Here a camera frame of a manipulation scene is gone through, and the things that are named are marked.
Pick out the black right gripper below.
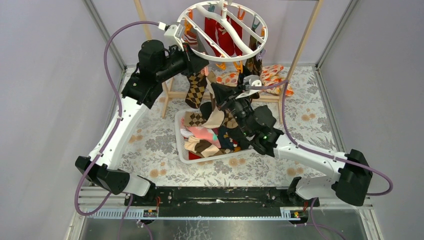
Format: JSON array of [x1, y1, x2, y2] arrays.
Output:
[[211, 82, 253, 137]]

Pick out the brown yellow argyle sock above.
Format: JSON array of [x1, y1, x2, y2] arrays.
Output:
[[185, 72, 207, 109]]

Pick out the dark green sock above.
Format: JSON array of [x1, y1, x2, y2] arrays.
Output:
[[227, 126, 250, 150]]

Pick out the white round sock hanger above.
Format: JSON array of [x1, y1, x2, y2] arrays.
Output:
[[172, 0, 269, 63]]

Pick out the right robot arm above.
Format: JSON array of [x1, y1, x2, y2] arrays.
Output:
[[211, 83, 373, 207]]

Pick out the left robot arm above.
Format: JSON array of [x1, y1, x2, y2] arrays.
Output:
[[75, 40, 209, 206]]

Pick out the red sock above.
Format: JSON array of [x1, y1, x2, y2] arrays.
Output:
[[203, 17, 243, 56]]

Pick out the beige green argyle sock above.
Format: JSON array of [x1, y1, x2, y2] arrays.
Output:
[[183, 111, 208, 127]]

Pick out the brown argyle hanging sock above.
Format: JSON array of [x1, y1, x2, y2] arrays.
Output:
[[244, 36, 263, 76]]

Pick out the orange patterned cloth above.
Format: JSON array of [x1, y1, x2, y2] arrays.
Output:
[[215, 64, 286, 96]]

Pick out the white laundry basket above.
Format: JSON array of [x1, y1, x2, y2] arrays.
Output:
[[174, 108, 255, 164]]

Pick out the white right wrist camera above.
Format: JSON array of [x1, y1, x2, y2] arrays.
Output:
[[236, 75, 263, 99]]

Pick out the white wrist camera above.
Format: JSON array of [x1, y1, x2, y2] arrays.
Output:
[[236, 75, 263, 99], [158, 22, 185, 51]]

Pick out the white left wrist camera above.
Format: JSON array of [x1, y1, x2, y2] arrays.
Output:
[[158, 22, 185, 51]]

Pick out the wooden drying rack frame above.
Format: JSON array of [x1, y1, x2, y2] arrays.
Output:
[[133, 0, 326, 125]]

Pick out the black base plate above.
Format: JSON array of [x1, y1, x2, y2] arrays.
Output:
[[124, 186, 313, 208]]

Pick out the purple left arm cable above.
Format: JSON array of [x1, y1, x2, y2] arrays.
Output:
[[73, 20, 161, 240]]

